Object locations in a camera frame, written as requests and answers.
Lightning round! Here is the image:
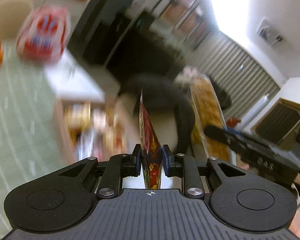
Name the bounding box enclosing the black jacket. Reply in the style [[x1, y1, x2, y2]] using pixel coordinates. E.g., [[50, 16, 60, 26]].
[[117, 73, 232, 156]]

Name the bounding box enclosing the red rabbit snack bag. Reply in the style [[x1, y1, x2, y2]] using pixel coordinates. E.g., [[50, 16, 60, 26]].
[[16, 5, 71, 63]]

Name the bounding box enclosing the black aquarium cabinet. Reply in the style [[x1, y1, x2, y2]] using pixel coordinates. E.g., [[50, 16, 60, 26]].
[[68, 0, 214, 82]]

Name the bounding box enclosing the long biscuit roll packet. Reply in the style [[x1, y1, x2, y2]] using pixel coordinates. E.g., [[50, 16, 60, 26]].
[[190, 77, 231, 162]]

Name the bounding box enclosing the pink open gift box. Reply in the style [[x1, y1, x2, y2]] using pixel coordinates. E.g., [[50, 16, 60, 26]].
[[53, 99, 140, 164]]

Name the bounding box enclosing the green checked tablecloth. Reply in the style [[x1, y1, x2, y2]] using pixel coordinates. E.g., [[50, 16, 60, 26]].
[[0, 41, 66, 239]]

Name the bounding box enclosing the dark red snack bag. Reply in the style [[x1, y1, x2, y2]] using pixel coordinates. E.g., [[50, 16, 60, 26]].
[[139, 90, 162, 190]]

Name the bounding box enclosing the small red snack packet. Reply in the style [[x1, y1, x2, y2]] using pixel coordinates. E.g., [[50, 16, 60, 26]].
[[76, 108, 127, 161]]

